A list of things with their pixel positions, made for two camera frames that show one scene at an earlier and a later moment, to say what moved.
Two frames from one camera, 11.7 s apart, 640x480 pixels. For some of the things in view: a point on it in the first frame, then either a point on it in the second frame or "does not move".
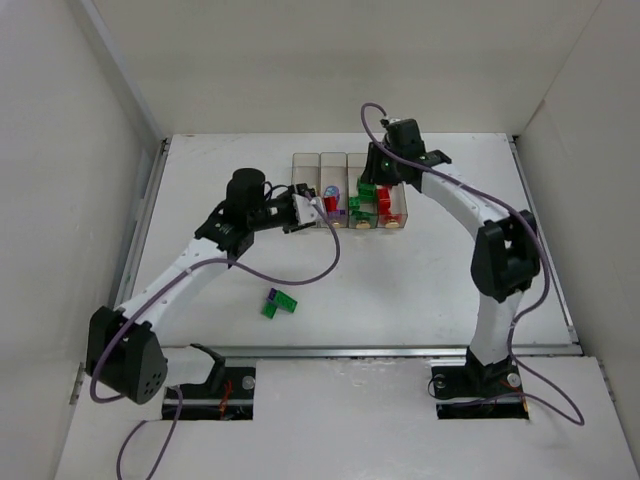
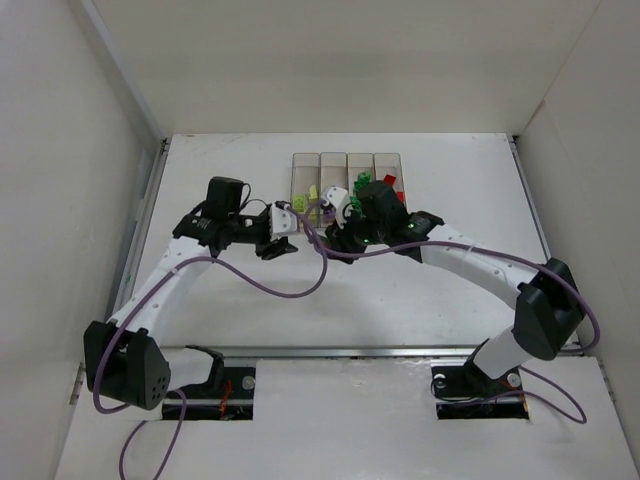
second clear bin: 333,187 does not move
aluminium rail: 361,350 does not move
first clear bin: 306,170 does not move
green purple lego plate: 276,299 to 328,216
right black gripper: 375,170 to 338,236
